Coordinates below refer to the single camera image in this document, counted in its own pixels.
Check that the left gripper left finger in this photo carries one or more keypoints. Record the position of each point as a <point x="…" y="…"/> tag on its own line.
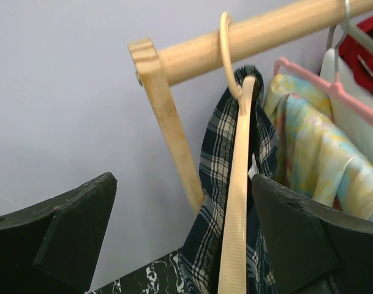
<point x="54" y="246"/>

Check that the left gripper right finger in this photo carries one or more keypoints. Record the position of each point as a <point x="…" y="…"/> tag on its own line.
<point x="313" y="248"/>

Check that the cream plastic hanger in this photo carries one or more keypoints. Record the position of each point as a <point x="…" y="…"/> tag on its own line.
<point x="232" y="273"/>

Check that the pastel floral skirt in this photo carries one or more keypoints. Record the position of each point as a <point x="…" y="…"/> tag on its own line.
<point x="315" y="158"/>

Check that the navy plaid skirt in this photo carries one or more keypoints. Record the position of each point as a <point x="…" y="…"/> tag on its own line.
<point x="200" y="254"/>

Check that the pink plastic hanger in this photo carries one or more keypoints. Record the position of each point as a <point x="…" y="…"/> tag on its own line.
<point x="334" y="90"/>

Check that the white garment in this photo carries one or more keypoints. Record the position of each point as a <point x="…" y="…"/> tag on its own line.
<point x="352" y="111"/>

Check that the red dress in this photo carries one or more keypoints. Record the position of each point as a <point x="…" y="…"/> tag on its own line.
<point x="359" y="60"/>

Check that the wooden clothes rack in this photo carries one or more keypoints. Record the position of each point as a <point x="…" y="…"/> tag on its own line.
<point x="157" y="71"/>

